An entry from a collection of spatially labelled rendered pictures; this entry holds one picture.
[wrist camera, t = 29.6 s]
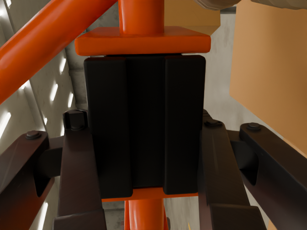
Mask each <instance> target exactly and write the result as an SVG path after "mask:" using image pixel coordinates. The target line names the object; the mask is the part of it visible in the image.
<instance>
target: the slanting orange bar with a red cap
mask: <svg viewBox="0 0 307 230"><path fill-rule="evenodd" d="M117 1H118V0H51V1H50V2H48V3H47V4H46V5H45V6H44V7H43V8H42V9H41V10H40V11H39V12H38V13H37V14H36V15H35V16H34V17H33V18H32V19H31V20H30V21H28V22H27V23H26V24H25V25H24V26H23V27H22V28H21V29H20V30H19V31H18V32H17V33H16V34H15V35H13V36H12V37H11V38H10V39H9V40H8V41H7V42H6V43H5V44H4V45H3V46H2V47H1V48H0V105H1V104H2V103H3V102H5V101H6V100H7V99H8V98H9V97H10V96H11V95H12V94H14V93H15V92H16V91H17V90H18V89H19V88H20V87H21V86H22V85H23V84H25V83H26V82H27V81H28V80H29V79H30V78H31V77H33V76H34V75H35V74H36V73H37V72H38V71H39V70H40V69H42V68H43V67H44V66H45V65H46V64H47V63H48V62H50V61H51V60H52V59H53V58H54V57H55V56H56V55H58V54H59V53H60V52H61V51H62V50H63V49H64V48H66V47H67V46H68V45H69V44H70V43H71V42H72V41H73V40H74V39H75V38H77V37H78V36H79V35H80V34H81V33H82V32H83V31H84V30H86V29H87V28H88V27H89V26H90V25H91V24H92V23H94V22H95V21H96V20H97V19H98V18H99V17H100V16H101V15H103V14H104V13H105V12H106V11H107V10H108V9H110V8H111V7H112V6H113V5H114V4H115V3H116V2H117Z"/></svg>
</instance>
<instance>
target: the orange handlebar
mask: <svg viewBox="0 0 307 230"><path fill-rule="evenodd" d="M118 7H119V25H120V33H121V34H159V33H164V0H118ZM121 230H170V219H169V218H168V217H166V212H165V207H164V198H163V199H142V200H127V201H125V214H124V221H123V220H122V222H121Z"/></svg>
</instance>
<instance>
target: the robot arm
mask: <svg viewBox="0 0 307 230"><path fill-rule="evenodd" d="M62 116H63V124H64V135H63V136H58V137H54V138H48V133H47V132H45V131H36V130H33V131H28V132H27V133H24V134H22V135H21V136H19V137H18V138H17V139H16V140H15V141H14V142H13V143H12V144H11V145H10V146H9V147H8V148H7V149H6V150H5V151H4V152H3V153H2V154H1V155H0V230H29V229H30V227H31V225H32V223H33V221H34V219H35V217H36V215H37V214H38V212H39V210H40V208H41V206H42V204H43V202H44V201H45V199H46V197H47V195H48V193H49V191H50V190H51V188H52V186H53V184H54V181H55V177H57V176H60V184H59V195H58V211H57V217H54V218H53V221H52V230H107V227H106V219H105V212H104V209H103V207H102V200H101V192H100V185H99V179H98V172H97V166H96V160H95V151H94V145H93V138H92V134H90V128H89V118H88V110H85V109H74V110H68V111H65V112H64V113H63V114H62ZM244 185H245V187H246V188H247V189H248V190H249V192H250V193H251V194H252V196H253V197H254V199H255V200H256V201H257V203H258V204H259V205H260V207H261V208H262V210H263V211H264V212H265V213H266V215H267V216H268V218H269V219H270V220H271V222H272V223H273V225H274V226H275V227H276V229H277V230H307V158H305V157H304V156H303V155H302V154H300V153H299V152H298V151H296V150H295V149H294V148H293V147H291V146H290V145H289V144H287V143H286V142H285V141H283V140H282V139H281V138H279V137H278V136H277V135H276V134H275V133H273V132H272V131H271V130H269V129H268V128H267V127H265V126H263V125H260V124H258V123H254V122H251V123H243V124H241V126H240V131H232V130H227V129H226V127H225V124H224V123H223V122H221V121H219V120H214V119H213V118H212V117H211V116H210V115H209V113H208V112H207V110H205V109H203V124H202V130H200V135H199V162H198V168H197V186H198V203H199V221H200V230H267V228H266V226H265V223H264V220H263V217H262V215H261V212H260V209H259V208H258V206H251V205H250V202H249V199H248V196H247V193H246V190H245V187H244Z"/></svg>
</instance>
